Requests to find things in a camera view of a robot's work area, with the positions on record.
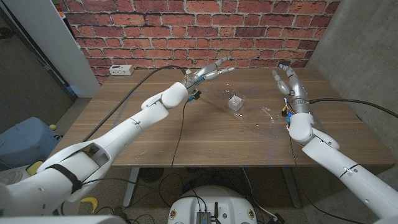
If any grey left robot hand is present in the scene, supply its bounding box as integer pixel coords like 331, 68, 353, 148
184, 56, 236, 91

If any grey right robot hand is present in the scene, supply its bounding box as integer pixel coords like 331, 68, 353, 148
271, 63, 311, 114

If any small white block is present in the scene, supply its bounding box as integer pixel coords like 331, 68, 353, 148
228, 95, 244, 112

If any clear cellophane sheet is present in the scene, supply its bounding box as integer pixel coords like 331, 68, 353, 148
198, 81, 292, 141

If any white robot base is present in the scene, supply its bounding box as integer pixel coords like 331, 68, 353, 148
167, 185, 257, 224

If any red brick print backdrop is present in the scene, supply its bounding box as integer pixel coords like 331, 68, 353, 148
58, 0, 341, 85

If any white power strip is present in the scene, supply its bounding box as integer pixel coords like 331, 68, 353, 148
108, 64, 135, 77

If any grey table leg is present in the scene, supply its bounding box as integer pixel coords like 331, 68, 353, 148
281, 167, 302, 208

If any black round floor object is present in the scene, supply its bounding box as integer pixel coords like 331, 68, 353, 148
139, 167, 165, 184

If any white table leg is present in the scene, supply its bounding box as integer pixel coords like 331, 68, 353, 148
123, 167, 141, 208

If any black electronics box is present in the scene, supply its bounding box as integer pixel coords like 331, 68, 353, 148
195, 211, 212, 224

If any yellow banana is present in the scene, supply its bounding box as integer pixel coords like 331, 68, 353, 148
80, 196, 99, 214

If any black and yellow object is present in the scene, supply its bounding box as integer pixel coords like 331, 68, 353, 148
25, 160, 44, 177

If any white robot torso edge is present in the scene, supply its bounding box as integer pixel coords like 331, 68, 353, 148
0, 215, 127, 224

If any grey white sneaker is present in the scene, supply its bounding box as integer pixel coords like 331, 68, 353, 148
0, 169, 24, 186

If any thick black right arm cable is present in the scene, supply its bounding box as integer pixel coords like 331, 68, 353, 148
308, 98, 398, 119

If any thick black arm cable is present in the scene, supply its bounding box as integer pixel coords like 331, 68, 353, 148
81, 65, 187, 143
308, 98, 398, 119

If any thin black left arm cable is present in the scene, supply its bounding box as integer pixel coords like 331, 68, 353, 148
79, 98, 191, 187

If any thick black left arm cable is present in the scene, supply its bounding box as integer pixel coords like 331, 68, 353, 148
81, 65, 187, 143

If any white wall panel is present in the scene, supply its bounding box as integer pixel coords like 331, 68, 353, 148
2, 0, 101, 99

